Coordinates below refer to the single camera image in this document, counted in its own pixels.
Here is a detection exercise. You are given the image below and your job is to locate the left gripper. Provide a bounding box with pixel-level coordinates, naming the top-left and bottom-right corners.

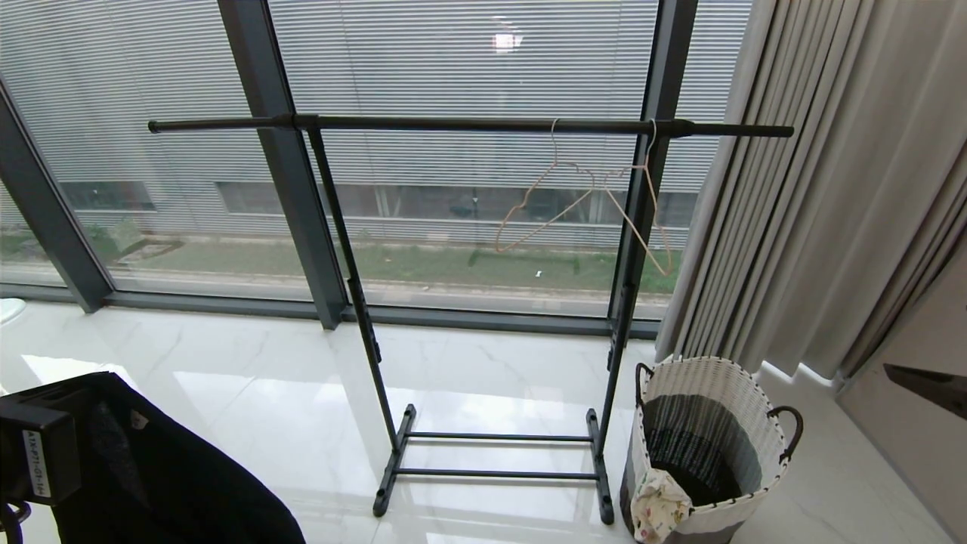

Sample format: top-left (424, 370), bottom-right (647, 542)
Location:
top-left (0, 400), bottom-right (81, 506)

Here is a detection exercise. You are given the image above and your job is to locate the black garment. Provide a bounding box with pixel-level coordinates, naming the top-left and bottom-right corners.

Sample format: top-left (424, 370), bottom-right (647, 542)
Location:
top-left (15, 372), bottom-right (307, 544)

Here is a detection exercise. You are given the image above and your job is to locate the pink clothes hanger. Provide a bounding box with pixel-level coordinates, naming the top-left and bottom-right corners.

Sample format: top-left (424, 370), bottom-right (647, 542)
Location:
top-left (495, 119), bottom-right (598, 254)
top-left (602, 121), bottom-right (673, 278)

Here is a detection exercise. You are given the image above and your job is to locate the black clothes rack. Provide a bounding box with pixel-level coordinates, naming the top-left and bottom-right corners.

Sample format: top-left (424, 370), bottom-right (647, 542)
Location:
top-left (147, 113), bottom-right (794, 526)

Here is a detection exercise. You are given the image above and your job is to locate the white laundry basket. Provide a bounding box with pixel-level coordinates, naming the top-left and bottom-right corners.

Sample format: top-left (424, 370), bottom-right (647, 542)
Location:
top-left (619, 357), bottom-right (804, 544)

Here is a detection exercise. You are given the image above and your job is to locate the window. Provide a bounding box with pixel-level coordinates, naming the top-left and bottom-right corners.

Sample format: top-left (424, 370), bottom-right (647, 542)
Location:
top-left (0, 0), bottom-right (756, 341)

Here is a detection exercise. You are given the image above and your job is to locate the cream printed garment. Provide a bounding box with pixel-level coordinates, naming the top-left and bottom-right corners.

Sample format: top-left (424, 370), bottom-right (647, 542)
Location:
top-left (629, 468), bottom-right (694, 544)

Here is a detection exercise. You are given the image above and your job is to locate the beige curtain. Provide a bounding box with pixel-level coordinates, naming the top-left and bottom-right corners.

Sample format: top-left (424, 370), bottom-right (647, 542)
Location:
top-left (653, 0), bottom-right (967, 382)

